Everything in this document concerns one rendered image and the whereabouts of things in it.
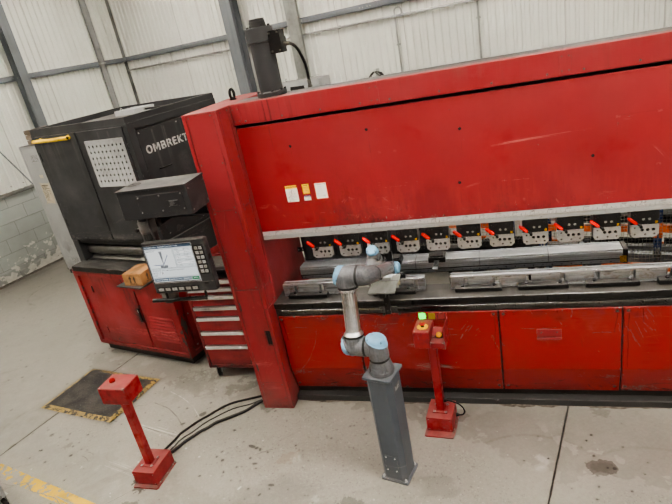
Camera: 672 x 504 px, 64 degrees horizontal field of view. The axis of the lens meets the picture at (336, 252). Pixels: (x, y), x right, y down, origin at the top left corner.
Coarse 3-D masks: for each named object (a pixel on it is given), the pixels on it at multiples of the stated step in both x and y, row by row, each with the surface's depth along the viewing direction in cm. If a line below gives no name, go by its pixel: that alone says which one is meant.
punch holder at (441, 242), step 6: (426, 228) 347; (432, 228) 346; (438, 228) 345; (444, 228) 344; (426, 234) 349; (432, 234) 348; (438, 234) 347; (444, 234) 346; (426, 240) 350; (438, 240) 348; (444, 240) 347; (432, 246) 351; (438, 246) 350; (444, 246) 349
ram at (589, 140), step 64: (256, 128) 349; (320, 128) 338; (384, 128) 328; (448, 128) 318; (512, 128) 309; (576, 128) 300; (640, 128) 292; (256, 192) 368; (384, 192) 345; (448, 192) 334; (512, 192) 324; (576, 192) 314; (640, 192) 305
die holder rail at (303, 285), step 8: (304, 280) 396; (312, 280) 393; (320, 280) 391; (328, 280) 388; (288, 288) 396; (296, 288) 399; (304, 288) 392; (312, 288) 391; (320, 288) 391; (328, 288) 387; (336, 288) 386
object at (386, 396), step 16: (400, 368) 309; (368, 384) 307; (384, 384) 301; (400, 384) 312; (384, 400) 306; (400, 400) 313; (384, 416) 311; (400, 416) 314; (384, 432) 317; (400, 432) 315; (384, 448) 323; (400, 448) 319; (384, 464) 329; (400, 464) 323; (416, 464) 338; (400, 480) 328
